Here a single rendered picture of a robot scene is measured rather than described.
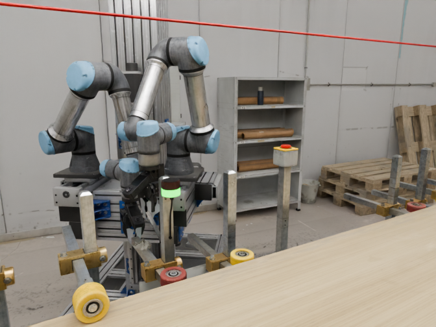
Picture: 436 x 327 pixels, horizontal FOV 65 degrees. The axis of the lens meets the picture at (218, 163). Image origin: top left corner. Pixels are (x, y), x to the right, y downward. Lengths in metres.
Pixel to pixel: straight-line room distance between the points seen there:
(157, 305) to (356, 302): 0.52
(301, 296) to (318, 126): 3.87
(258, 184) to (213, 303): 3.47
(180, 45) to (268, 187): 3.23
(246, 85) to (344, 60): 1.49
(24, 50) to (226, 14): 2.02
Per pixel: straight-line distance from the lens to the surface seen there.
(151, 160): 1.20
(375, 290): 1.12
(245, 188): 4.29
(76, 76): 1.49
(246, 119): 4.13
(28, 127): 3.66
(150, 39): 1.89
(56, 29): 3.66
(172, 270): 1.12
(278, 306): 0.98
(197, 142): 1.60
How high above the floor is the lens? 1.46
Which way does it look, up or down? 13 degrees down
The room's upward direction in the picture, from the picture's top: straight up
